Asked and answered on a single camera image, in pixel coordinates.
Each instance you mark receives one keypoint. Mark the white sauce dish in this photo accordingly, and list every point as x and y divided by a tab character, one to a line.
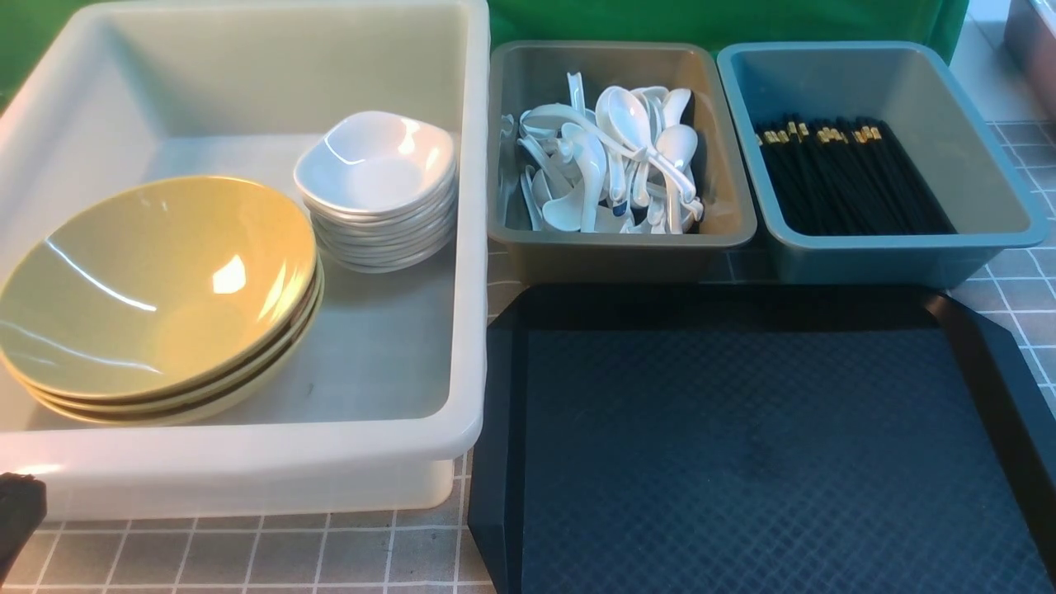
376	163

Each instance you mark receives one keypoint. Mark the yellow-green noodle bowl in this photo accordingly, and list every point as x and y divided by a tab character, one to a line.
157	287

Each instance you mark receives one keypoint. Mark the white ceramic soup spoon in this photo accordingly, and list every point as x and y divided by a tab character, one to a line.
627	119

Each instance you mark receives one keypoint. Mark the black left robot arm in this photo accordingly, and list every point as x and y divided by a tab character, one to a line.
24	505

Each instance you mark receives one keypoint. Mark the top stacked yellow bowl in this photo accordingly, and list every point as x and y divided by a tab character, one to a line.
175	401

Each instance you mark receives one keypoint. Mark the stacked yellow bowl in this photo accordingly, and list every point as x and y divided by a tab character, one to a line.
175	401
220	405

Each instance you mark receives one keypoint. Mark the bottom stacked yellow bowl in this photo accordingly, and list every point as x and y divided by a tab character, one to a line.
220	405

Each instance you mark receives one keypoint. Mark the large white plastic tub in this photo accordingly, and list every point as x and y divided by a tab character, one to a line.
387	387

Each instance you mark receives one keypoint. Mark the pile of white soup spoons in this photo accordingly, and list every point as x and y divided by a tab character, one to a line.
578	178

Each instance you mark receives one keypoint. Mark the stack of white sauce dishes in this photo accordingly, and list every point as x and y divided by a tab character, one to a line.
376	244

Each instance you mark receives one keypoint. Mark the black plastic serving tray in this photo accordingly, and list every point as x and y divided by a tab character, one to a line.
760	439

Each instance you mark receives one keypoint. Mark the grey plastic spoon bin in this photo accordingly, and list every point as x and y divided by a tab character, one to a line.
527	74

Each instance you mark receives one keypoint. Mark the pile of black chopsticks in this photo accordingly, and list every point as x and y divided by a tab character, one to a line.
847	178

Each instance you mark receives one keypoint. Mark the green cloth backdrop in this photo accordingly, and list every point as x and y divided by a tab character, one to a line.
715	24

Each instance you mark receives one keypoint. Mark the blue plastic chopstick bin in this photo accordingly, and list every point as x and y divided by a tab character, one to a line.
909	87

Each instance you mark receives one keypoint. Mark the pink box at corner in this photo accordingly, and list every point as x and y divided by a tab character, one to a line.
1029	38

